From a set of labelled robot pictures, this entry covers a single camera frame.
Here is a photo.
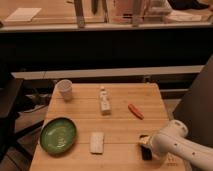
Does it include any black eraser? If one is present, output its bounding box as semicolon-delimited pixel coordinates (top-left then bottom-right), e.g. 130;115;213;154
141;147;152;161

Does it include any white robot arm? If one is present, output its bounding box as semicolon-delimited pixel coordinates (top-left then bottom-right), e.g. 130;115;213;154
139;120;213;171

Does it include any orange carrot toy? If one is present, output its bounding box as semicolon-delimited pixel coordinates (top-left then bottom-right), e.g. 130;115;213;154
128;104;144;120

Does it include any white sponge block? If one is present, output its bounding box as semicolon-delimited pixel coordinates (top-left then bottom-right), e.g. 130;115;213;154
90;132;104;154

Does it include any white glue bottle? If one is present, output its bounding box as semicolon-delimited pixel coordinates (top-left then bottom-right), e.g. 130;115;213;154
100;86;111;115

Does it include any green bowl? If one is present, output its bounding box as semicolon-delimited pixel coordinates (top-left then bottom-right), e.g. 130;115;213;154
40;117;77;155

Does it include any white paper sheet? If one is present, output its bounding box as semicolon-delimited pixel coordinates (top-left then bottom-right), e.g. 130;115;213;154
5;8;41;22

